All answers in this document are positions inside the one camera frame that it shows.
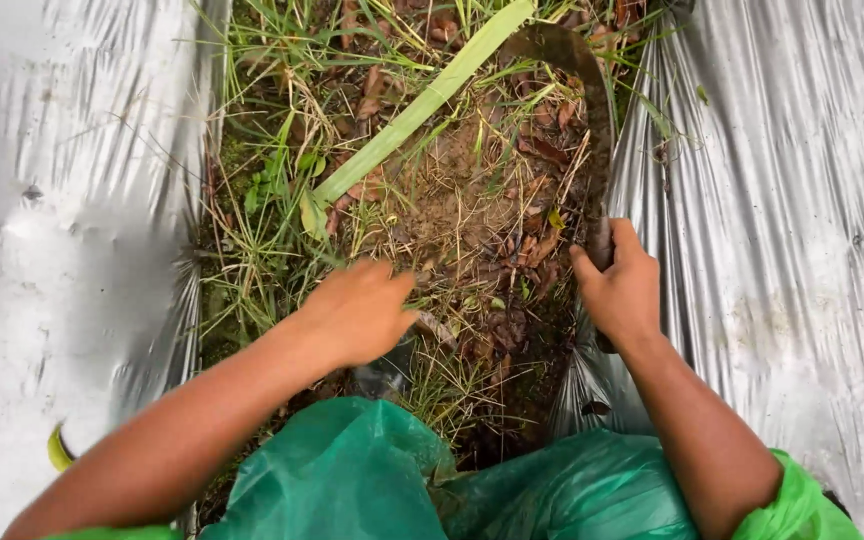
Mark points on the person's right hand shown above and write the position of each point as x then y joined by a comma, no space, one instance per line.
623,296

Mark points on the person's left hand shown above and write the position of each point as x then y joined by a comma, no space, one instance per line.
353,315

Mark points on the person's left fingers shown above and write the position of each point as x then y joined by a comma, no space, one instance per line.
394,289

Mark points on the rusty curved sickle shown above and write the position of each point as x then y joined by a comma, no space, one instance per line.
589,135

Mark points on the patch of grass and weeds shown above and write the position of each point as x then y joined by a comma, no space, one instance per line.
402,187

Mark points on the long pale green leaf stalk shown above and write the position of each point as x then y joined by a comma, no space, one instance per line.
421,109

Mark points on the green plastic raincoat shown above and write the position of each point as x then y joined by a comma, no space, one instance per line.
432,480

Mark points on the silver plastic mulch sheet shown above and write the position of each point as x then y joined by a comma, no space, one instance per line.
762,225
72,255

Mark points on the yellow-green curved leaf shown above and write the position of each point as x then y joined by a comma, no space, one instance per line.
58,450

